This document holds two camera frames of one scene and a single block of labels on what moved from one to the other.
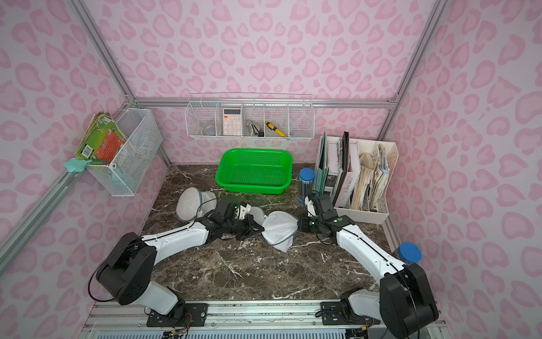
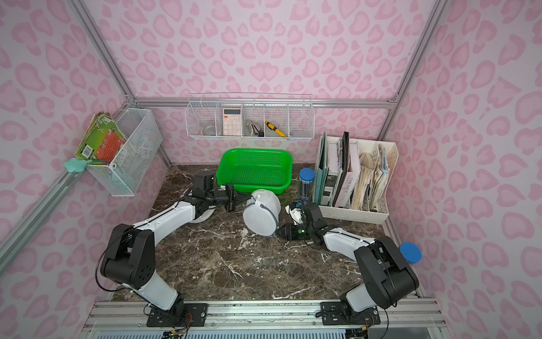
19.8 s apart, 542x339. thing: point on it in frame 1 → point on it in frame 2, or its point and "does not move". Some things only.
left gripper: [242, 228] → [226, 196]
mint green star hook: [76, 165] does not move
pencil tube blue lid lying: [408, 253] does not move
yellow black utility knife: [272, 126] does not move
